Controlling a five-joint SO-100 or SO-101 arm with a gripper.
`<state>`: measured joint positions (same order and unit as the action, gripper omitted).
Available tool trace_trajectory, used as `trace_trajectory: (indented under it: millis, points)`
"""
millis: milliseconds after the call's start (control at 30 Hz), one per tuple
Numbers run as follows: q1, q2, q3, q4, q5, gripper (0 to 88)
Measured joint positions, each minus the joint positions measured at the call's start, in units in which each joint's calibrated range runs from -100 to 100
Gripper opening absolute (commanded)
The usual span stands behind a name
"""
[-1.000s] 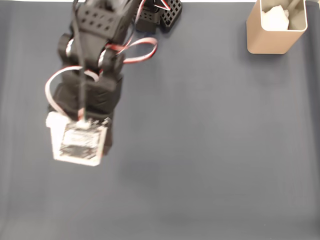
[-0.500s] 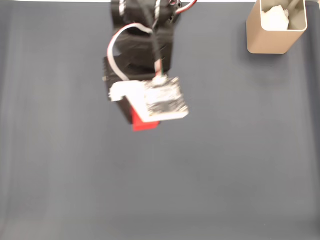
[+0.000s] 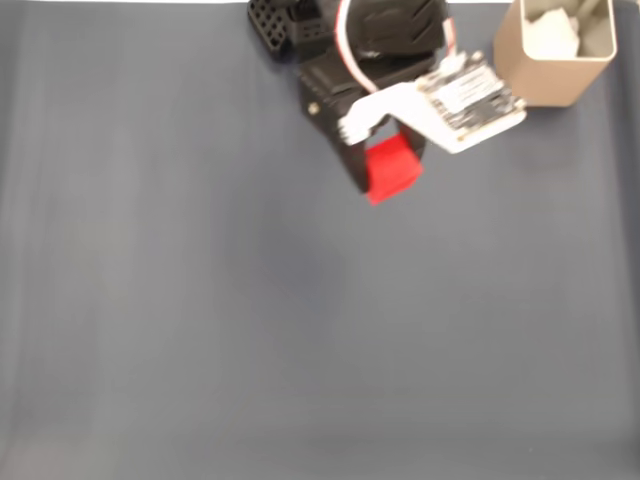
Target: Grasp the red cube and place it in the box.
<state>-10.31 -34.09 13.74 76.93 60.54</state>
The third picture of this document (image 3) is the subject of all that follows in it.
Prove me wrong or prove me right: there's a white camera board with mount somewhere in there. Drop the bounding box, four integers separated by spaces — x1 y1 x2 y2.
338 49 529 155

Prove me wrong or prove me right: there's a red white servo cable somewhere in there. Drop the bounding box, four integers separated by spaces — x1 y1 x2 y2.
335 0 380 95

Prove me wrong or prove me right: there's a red cube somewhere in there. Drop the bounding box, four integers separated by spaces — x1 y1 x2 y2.
364 135 425 206

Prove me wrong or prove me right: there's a dark grey mat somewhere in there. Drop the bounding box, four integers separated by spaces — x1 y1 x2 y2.
0 3 640 480

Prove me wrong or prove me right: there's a white crumpled paper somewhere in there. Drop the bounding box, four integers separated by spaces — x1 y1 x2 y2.
524 9 584 59

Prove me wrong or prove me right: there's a beige rectangular box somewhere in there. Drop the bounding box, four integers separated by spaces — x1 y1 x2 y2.
493 0 619 109

